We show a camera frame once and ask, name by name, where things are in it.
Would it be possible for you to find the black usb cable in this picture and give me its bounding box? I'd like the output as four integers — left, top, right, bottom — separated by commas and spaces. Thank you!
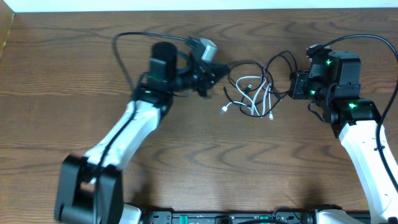
223, 50, 299, 118

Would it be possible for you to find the white usb cable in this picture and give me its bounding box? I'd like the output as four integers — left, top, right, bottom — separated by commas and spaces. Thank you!
220, 75, 275, 121

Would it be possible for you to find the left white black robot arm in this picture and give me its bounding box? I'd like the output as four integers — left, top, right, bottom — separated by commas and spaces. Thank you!
54, 38, 229, 223

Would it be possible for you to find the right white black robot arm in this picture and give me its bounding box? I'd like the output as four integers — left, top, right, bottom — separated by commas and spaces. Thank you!
288, 46, 397, 223

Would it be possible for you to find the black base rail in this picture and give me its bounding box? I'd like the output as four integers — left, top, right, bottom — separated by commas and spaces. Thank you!
142, 210, 371, 224

